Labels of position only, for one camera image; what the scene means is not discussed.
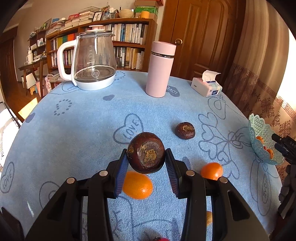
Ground brown wooden door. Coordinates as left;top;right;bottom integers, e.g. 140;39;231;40
159;0;246;84

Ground glass kettle white handle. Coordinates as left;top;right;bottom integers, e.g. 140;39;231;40
57;25;117;91

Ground pink thermos bottle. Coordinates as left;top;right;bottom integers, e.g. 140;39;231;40
145;41;176;98

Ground stacked coloured boxes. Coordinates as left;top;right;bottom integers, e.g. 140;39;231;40
133;0;164;21

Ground dark purple passion fruit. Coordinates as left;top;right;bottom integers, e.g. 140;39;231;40
126;132;165;174

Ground small mandarin orange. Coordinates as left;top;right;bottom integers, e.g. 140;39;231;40
256;136;264;144

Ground brown longan fruit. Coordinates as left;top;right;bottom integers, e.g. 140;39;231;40
206;211;213;226

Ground pale orange round fruit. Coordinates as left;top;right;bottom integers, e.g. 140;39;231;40
263;146;274;159

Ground light blue patterned tablecloth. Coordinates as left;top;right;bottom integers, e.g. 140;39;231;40
0;70;283;241

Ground dark hallway door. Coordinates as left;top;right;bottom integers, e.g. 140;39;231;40
1;26;18;86

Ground white tissue pack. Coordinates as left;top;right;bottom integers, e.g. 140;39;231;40
191;70;222;97

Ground oval orange fruit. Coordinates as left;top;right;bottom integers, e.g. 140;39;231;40
200;162;223;180

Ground wooden side table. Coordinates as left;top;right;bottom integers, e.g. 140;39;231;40
18;57;47;99

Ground woven round basket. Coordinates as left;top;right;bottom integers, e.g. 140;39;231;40
119;9;134;18

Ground mint lattice fruit basket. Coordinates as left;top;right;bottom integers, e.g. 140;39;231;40
248;113;284;165

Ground red tomato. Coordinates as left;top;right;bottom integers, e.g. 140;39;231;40
152;237;170;241

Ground large round orange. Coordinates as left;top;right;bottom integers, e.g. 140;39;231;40
122;171;153;200

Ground wooden bookshelf with books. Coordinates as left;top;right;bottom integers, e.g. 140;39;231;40
28;18;157;75

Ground patterned beige curtain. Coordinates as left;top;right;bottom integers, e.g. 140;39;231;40
223;1;295;138

